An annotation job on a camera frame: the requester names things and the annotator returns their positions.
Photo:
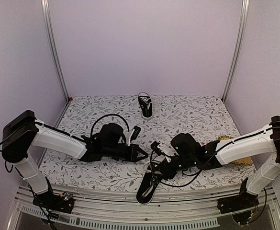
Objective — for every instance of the right aluminium frame post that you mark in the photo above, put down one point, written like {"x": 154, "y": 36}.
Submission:
{"x": 237, "y": 49}

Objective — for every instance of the black canvas sneaker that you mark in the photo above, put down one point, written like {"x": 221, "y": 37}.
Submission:
{"x": 145, "y": 104}
{"x": 148, "y": 185}

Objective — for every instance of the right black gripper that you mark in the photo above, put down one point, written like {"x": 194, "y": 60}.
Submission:
{"x": 162, "y": 167}

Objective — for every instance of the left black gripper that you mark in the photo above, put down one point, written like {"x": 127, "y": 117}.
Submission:
{"x": 135, "y": 148}

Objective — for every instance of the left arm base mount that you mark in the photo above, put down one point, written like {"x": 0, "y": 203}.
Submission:
{"x": 50, "y": 201}

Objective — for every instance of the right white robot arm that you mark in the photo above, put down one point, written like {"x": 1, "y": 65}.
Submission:
{"x": 217, "y": 153}

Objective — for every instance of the left aluminium frame post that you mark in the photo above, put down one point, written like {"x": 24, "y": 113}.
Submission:
{"x": 54, "y": 52}

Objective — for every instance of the aluminium frame post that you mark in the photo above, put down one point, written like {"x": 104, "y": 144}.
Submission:
{"x": 54, "y": 52}
{"x": 237, "y": 49}

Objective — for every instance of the front aluminium rail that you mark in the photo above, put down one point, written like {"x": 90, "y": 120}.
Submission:
{"x": 175, "y": 210}

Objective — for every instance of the floral patterned table mat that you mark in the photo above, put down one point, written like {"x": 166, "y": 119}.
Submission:
{"x": 204, "y": 117}

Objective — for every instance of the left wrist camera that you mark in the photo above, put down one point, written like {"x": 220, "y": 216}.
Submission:
{"x": 132, "y": 135}

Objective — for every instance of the woven bamboo tray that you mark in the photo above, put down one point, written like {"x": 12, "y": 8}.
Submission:
{"x": 244, "y": 161}

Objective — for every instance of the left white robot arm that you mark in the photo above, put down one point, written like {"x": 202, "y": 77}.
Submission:
{"x": 26, "y": 131}

